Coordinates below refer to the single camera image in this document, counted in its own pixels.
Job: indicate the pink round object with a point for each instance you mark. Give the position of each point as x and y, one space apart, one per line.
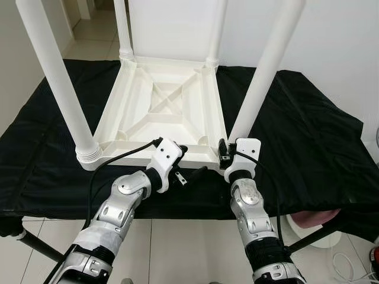
317 218

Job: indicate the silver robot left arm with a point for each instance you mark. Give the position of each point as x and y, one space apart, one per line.
118 207

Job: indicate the white plastic table top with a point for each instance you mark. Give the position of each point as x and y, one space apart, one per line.
160 118

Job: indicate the white round base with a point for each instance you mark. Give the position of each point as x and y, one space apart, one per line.
331 241

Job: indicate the black table cloth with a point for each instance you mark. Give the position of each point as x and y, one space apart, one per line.
320 130

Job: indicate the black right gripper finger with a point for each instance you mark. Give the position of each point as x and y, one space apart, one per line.
223 147

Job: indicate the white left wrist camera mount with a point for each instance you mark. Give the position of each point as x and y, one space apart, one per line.
166 155

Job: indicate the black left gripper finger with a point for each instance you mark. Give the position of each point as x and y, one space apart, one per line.
198 173
182 149

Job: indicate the grey robot left leg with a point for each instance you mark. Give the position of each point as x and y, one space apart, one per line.
127 281

